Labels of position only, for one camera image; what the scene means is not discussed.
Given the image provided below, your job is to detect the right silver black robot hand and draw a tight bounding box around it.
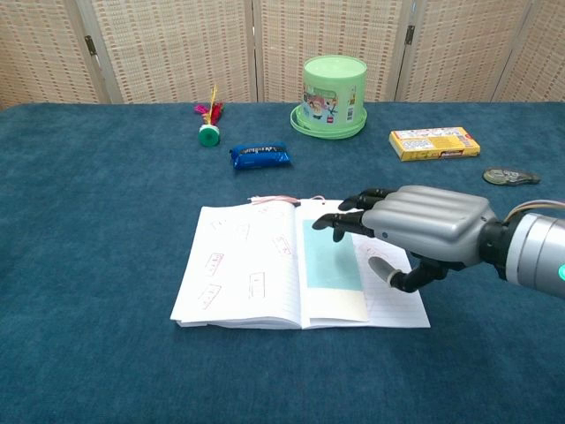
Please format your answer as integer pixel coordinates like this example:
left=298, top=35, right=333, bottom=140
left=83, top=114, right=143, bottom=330
left=311, top=185, right=504, bottom=294

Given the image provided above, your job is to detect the light blue tasselled bookmark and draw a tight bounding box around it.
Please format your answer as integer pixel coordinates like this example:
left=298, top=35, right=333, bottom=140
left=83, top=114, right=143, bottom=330
left=249, top=193, right=370, bottom=323

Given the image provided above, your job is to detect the white lined notebook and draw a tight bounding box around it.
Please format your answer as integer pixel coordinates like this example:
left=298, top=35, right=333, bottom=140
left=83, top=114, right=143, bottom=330
left=169, top=199, right=432, bottom=331

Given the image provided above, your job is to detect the yellow cardboard box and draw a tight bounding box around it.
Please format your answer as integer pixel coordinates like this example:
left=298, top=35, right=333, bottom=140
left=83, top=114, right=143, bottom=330
left=388, top=126, right=481, bottom=163

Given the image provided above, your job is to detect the dark correction tape dispenser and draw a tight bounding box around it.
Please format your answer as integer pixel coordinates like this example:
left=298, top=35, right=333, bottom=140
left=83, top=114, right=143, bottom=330
left=482, top=166, right=541, bottom=186

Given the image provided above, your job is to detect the green plastic bucket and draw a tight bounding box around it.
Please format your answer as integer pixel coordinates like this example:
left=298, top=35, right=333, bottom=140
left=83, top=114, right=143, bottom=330
left=290, top=54, right=368, bottom=140

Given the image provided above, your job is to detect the blue snack packet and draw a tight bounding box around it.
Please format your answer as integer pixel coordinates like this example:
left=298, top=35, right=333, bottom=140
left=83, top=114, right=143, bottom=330
left=229, top=141, right=293, bottom=171

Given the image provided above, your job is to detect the colourful feather shuttlecock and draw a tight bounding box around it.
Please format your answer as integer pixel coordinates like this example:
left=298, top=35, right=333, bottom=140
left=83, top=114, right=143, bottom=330
left=193, top=85, right=225, bottom=148

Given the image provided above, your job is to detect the woven folding screen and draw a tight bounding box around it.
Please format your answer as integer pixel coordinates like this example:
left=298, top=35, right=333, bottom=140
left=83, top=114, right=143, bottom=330
left=0, top=0, right=565, bottom=111

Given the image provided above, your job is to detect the blue felt table cloth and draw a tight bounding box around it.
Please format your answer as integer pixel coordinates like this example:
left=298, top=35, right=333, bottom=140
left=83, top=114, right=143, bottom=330
left=0, top=102, right=565, bottom=424

